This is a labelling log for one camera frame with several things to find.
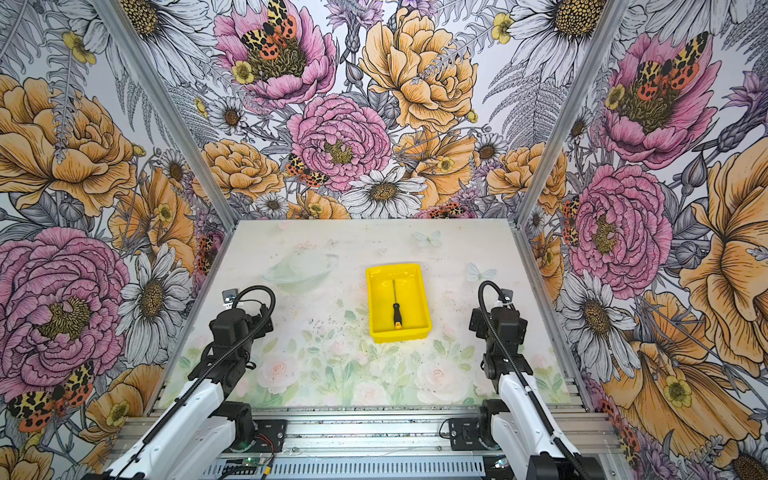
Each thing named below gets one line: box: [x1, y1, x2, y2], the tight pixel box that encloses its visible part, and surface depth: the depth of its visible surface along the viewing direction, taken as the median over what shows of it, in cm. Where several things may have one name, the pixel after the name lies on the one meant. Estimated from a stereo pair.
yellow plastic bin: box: [366, 263, 433, 344], surface depth 98 cm
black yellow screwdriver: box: [393, 279, 403, 330], surface depth 97 cm
